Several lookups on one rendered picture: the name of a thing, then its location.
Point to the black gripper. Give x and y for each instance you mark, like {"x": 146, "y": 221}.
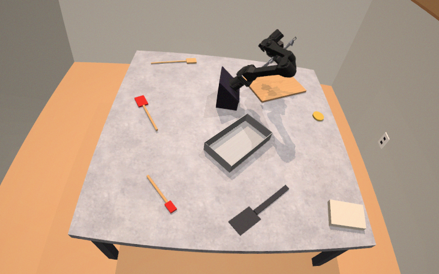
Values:
{"x": 276, "y": 58}

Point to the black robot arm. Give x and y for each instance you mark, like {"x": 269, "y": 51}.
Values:
{"x": 286, "y": 67}

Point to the yellow flat disc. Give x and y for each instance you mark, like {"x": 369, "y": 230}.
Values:
{"x": 318, "y": 116}

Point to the cream flat rectangular board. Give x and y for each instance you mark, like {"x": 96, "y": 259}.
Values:
{"x": 346, "y": 215}

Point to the light wooden board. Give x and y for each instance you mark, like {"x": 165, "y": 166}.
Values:
{"x": 274, "y": 87}

